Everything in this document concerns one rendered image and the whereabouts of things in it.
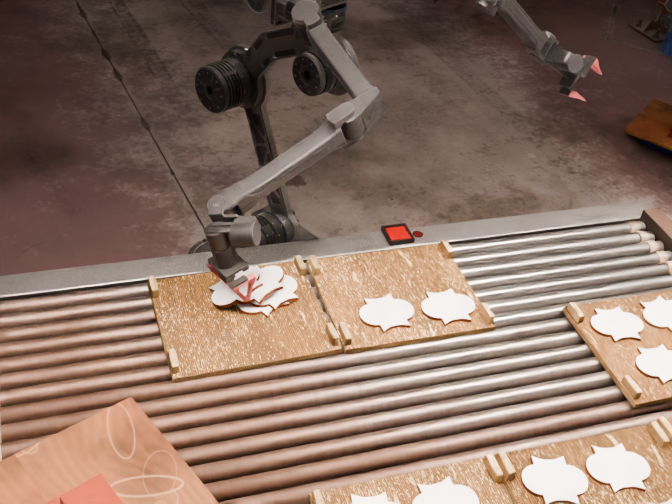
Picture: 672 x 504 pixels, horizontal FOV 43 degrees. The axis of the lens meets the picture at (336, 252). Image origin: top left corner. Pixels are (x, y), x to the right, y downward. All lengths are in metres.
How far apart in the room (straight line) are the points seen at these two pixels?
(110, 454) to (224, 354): 0.44
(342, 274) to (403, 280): 0.17
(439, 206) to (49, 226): 1.84
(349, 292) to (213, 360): 0.43
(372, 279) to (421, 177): 2.21
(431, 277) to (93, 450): 1.04
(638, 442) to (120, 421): 1.15
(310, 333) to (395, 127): 2.87
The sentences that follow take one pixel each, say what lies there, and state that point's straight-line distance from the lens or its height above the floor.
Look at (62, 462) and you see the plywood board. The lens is 1.76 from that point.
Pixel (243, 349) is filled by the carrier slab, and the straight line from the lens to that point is 2.08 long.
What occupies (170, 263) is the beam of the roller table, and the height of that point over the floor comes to 0.91.
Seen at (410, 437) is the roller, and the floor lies 0.91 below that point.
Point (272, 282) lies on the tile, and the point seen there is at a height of 0.99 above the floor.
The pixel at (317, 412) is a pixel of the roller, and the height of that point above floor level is 0.92.
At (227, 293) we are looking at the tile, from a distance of 2.18.
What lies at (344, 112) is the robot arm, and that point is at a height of 1.39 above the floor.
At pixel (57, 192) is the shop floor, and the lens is 4.24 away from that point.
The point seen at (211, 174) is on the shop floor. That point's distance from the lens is 4.33.
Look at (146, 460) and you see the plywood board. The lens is 1.74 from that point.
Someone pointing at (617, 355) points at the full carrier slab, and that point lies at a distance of 2.30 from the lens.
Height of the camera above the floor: 2.42
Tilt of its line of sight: 38 degrees down
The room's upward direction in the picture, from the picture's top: 7 degrees clockwise
